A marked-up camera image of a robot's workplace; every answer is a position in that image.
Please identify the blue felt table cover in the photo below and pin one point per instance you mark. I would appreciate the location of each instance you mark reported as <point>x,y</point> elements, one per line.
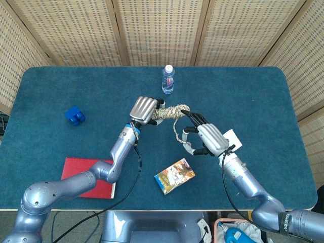
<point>162,83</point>

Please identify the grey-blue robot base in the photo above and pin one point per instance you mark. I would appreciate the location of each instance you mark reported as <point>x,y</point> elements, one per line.
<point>152,227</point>

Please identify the white crumpled cloth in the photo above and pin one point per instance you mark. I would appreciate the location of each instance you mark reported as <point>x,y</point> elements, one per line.
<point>249,231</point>

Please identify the woven bamboo screen panel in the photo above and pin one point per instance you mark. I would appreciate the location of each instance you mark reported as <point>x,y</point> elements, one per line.
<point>71,33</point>
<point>248,33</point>
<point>17,63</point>
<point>303,63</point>
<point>315,146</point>
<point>159,33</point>

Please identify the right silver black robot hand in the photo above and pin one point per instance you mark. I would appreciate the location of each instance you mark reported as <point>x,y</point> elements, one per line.
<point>212,138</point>

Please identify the white paper cup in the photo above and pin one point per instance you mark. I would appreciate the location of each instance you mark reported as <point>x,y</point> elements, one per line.
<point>235,139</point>

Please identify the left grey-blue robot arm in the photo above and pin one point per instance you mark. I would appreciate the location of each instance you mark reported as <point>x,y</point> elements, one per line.
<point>76,182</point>

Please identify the blue toy building block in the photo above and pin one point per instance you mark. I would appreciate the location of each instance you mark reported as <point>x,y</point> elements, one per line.
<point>74,115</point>

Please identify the colourful printed card box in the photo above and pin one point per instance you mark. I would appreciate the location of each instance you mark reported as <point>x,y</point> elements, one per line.
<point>174,176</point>

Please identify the red hardcover book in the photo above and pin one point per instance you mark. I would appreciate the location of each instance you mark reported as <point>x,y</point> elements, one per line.
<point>76,167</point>

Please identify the clear plastic water bottle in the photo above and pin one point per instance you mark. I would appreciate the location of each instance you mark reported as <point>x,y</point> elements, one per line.
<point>168,81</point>

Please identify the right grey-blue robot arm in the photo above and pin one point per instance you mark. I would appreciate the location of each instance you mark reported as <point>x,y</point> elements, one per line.
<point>248,182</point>

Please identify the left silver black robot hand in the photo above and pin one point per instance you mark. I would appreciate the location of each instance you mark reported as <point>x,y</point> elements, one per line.
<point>143,108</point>

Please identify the white power strip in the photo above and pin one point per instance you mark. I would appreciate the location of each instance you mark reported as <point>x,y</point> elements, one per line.
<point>203,227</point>

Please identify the black device beside table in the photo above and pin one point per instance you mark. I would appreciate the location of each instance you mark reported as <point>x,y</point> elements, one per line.
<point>3,121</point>

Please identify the blue plastic bottle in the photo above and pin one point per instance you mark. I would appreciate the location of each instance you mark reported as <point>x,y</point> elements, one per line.
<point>231,236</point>

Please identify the pink plastic bin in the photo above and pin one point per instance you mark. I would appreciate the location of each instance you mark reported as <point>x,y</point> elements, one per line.
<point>215,230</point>

